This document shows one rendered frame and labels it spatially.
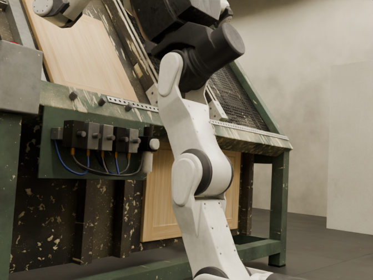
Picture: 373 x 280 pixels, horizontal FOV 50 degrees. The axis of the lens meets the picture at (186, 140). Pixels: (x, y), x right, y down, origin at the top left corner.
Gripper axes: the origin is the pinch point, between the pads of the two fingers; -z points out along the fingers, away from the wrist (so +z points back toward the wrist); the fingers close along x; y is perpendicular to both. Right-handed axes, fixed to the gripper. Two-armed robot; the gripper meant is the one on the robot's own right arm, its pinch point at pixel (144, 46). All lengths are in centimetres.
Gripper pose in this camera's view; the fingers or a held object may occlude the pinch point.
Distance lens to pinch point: 220.1
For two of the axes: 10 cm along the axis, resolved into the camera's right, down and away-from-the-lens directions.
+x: 1.7, -9.9, -0.2
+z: 7.6, 1.5, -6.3
